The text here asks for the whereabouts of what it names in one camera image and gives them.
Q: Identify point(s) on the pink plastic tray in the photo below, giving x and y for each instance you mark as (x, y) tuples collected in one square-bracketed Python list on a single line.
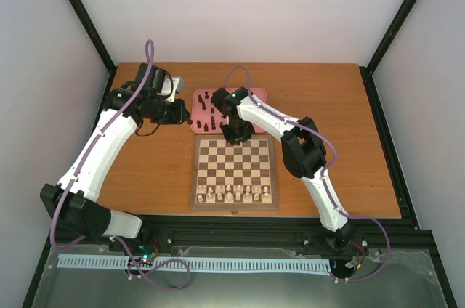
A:
[(251, 112)]

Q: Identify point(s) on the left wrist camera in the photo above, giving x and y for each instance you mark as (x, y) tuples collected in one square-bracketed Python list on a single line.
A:
[(171, 87)]

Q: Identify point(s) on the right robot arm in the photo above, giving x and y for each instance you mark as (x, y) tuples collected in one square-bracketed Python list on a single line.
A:
[(303, 150)]

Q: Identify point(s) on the light king chess piece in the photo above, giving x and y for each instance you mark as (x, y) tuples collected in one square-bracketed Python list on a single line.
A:
[(238, 193)]

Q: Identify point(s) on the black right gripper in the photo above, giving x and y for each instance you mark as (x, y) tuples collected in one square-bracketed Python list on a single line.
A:
[(229, 137)]

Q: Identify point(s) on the black aluminium frame rail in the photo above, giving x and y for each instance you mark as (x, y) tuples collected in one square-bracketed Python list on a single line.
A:
[(304, 235)]

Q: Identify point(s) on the light knight chess piece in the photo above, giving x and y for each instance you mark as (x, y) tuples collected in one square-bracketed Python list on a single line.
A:
[(256, 194), (210, 197)]

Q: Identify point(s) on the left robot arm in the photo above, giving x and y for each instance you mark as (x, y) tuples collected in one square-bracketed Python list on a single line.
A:
[(72, 202)]

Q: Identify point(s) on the light blue cable duct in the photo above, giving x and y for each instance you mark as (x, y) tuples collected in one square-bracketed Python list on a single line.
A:
[(197, 264)]

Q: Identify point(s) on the wooden chessboard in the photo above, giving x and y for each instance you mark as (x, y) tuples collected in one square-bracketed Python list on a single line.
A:
[(217, 162)]

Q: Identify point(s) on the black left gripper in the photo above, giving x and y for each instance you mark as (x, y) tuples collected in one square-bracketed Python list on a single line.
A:
[(180, 116)]

